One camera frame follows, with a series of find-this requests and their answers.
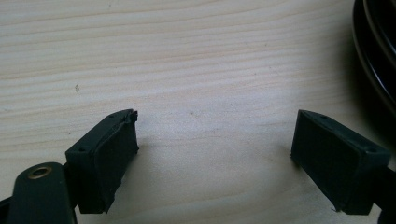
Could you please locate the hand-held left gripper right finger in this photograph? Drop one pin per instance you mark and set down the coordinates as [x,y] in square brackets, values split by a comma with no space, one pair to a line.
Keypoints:
[336,168]

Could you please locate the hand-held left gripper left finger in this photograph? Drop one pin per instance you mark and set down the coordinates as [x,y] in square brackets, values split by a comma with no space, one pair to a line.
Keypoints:
[99,168]

